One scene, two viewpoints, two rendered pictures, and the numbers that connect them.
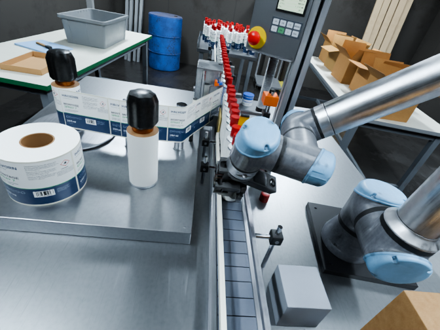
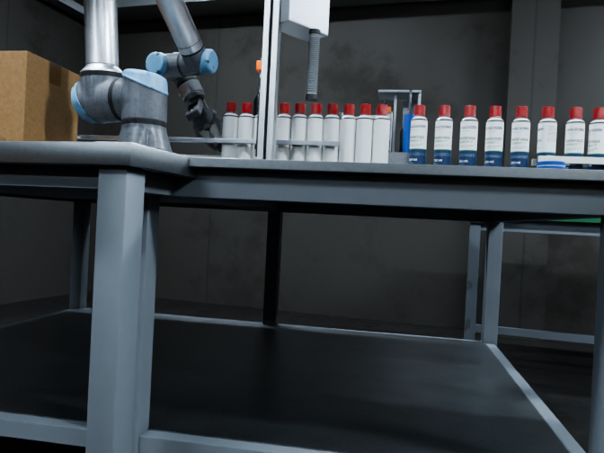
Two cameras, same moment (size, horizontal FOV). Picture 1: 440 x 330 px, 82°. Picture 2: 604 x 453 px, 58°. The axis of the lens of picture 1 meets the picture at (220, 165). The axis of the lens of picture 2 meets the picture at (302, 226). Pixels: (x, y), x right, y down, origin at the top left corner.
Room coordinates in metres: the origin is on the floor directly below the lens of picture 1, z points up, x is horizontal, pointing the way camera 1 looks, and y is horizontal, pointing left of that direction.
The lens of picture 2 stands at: (1.41, -1.69, 0.71)
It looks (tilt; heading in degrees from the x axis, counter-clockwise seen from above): 0 degrees down; 108
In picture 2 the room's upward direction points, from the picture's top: 3 degrees clockwise
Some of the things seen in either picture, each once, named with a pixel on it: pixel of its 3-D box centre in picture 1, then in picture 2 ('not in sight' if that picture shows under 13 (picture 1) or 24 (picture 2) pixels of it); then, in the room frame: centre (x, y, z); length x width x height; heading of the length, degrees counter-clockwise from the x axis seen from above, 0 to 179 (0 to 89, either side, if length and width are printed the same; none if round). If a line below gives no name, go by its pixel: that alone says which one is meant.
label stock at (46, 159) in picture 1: (44, 162); not in sight; (0.54, 0.49, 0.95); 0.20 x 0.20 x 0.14
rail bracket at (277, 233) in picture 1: (262, 247); not in sight; (0.42, -0.15, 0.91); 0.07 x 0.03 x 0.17; 98
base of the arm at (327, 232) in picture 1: (352, 232); (144, 140); (0.56, -0.43, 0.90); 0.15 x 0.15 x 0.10
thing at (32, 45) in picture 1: (44, 46); not in sight; (2.02, 1.55, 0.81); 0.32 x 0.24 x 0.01; 76
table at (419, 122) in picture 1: (341, 114); not in sight; (3.02, -1.32, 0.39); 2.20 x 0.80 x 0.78; 1
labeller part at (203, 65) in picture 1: (210, 65); (399, 94); (1.15, 0.12, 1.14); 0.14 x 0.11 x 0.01; 8
